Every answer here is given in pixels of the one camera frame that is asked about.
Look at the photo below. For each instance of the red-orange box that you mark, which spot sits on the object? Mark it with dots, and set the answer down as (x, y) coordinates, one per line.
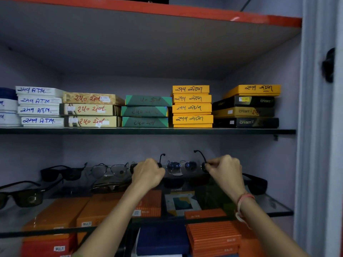
(48, 247)

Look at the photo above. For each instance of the white box with blue writing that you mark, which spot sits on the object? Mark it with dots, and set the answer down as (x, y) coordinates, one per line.
(37, 91)
(41, 121)
(37, 110)
(38, 100)

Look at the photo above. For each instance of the dark glass shelf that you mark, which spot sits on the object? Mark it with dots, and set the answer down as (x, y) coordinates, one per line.
(160, 131)

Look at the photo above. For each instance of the large black sunglasses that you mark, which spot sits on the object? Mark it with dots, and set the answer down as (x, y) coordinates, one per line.
(25, 196)

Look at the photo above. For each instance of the wide yellow box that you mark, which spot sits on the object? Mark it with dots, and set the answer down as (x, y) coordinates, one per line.
(253, 90)

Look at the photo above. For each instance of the beige box with red writing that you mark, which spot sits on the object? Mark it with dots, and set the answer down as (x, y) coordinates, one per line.
(89, 109)
(91, 98)
(92, 121)

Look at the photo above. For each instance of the person's right forearm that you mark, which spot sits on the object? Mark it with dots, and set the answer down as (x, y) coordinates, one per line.
(268, 232)

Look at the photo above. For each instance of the black wraparound sunglasses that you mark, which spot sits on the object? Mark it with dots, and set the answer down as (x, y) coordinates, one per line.
(67, 173)

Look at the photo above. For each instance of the striped orange box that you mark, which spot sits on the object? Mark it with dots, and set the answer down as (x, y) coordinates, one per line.
(150, 204)
(213, 234)
(214, 252)

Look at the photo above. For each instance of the yellow box with black writing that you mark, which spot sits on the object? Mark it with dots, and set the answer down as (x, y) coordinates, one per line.
(191, 108)
(190, 89)
(193, 120)
(191, 99)

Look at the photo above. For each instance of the black box with white sticker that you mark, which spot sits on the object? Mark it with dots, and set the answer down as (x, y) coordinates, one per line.
(245, 101)
(246, 122)

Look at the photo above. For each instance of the white cabinet door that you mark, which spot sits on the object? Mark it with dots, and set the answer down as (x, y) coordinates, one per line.
(319, 147)

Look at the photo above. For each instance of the colourful patterned box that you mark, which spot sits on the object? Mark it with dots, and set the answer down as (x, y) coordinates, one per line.
(182, 204)

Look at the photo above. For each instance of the black thick-frame sunglasses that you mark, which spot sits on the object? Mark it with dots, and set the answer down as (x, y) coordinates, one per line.
(256, 184)

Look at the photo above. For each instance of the red thread wristband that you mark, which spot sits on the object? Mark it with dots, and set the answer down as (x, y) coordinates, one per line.
(242, 199)

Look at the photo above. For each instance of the orange-edged grey shelf board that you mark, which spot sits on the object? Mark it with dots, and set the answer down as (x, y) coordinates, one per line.
(134, 42)

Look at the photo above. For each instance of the person's right hand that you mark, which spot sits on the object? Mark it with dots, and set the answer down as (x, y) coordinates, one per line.
(227, 175)

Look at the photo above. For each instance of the clear glass shelf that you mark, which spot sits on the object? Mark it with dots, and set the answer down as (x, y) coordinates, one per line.
(273, 204)

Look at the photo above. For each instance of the person's right fingers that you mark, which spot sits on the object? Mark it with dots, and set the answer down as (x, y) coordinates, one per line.
(218, 163)

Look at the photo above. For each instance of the plain white flat box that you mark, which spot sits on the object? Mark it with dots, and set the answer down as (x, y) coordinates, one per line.
(9, 119)
(8, 105)

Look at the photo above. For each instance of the clear-lens metal frame glasses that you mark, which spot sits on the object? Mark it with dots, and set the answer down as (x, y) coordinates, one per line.
(109, 170)

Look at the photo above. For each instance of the plain orange box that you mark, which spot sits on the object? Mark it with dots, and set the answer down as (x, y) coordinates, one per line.
(249, 244)
(57, 214)
(99, 208)

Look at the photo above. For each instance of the person's left fingers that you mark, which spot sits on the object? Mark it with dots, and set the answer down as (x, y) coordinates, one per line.
(155, 166)

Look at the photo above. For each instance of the dark blue flat box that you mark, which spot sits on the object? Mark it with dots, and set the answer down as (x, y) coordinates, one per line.
(7, 93)

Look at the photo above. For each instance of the brown-lens metal sunglasses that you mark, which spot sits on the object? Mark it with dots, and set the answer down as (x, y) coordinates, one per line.
(107, 187)

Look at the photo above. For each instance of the yellow and black box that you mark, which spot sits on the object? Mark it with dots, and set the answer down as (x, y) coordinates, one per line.
(243, 112)

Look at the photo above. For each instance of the navy blue box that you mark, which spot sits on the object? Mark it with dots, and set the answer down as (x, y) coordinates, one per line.
(162, 240)

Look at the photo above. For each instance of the person's left forearm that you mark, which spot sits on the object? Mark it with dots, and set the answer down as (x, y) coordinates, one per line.
(112, 222)

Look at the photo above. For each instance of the person's left hand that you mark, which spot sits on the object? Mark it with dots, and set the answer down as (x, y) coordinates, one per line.
(146, 175)

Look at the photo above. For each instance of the blue-lens sunglasses with black temples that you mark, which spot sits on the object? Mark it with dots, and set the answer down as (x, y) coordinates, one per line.
(185, 166)

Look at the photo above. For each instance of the black shelf bracket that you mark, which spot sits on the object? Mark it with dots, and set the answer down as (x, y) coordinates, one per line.
(275, 137)

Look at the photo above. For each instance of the small flat orange box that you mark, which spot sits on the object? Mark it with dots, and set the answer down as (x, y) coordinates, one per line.
(205, 213)

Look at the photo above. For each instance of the green box with teal corners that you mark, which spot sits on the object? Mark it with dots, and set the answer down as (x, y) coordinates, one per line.
(148, 100)
(144, 122)
(144, 111)

